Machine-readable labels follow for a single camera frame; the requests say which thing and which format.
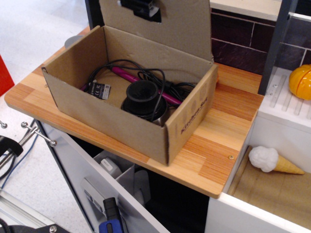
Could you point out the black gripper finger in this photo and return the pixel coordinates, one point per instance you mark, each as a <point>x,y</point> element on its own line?
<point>145,9</point>

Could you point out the brown cardboard kitchen set box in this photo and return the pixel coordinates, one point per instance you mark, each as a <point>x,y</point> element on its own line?
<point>179,47</point>

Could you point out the black pot lid knob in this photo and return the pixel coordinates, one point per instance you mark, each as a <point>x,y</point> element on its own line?
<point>143,100</point>

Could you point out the red panel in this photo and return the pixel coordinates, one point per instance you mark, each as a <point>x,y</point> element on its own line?
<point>6,81</point>

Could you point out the white dish rack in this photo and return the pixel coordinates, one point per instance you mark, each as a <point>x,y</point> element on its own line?
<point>280,105</point>

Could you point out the orange toy pumpkin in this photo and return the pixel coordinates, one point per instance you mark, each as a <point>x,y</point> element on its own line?
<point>300,82</point>

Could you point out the grey storage bin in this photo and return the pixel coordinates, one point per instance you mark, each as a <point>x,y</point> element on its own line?
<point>130,176</point>

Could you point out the white cabinet door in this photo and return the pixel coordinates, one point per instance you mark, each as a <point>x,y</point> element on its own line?
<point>91,184</point>

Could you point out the toy ice cream cone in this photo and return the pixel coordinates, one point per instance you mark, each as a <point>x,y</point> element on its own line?
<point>268,159</point>

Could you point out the metal bar clamp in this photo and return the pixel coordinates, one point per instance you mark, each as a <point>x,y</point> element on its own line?
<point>14,148</point>

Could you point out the magenta utensil handle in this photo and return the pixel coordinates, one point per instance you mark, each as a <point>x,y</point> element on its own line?
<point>104,92</point>

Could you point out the dark grey vertical post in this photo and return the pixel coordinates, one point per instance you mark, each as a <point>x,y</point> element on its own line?
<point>287,9</point>

